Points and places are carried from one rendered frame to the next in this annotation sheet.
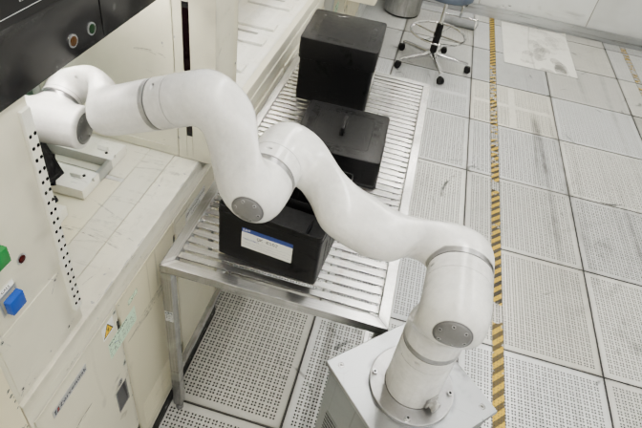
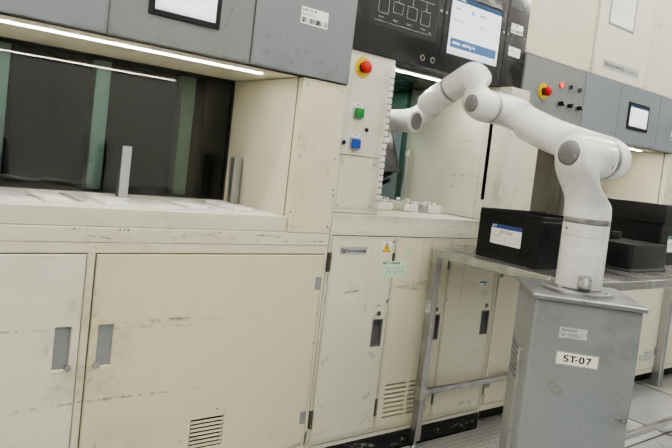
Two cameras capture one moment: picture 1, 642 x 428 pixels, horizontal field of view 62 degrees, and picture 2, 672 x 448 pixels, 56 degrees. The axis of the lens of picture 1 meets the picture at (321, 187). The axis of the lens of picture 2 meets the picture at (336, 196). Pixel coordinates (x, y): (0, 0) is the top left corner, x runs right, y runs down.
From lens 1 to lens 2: 1.65 m
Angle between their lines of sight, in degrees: 55
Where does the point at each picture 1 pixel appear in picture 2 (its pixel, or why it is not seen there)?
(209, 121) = (467, 77)
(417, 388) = (569, 257)
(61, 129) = (405, 115)
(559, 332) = not seen: outside the picture
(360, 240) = (530, 125)
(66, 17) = (422, 46)
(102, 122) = (423, 98)
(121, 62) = (453, 152)
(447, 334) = (564, 150)
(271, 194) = (484, 93)
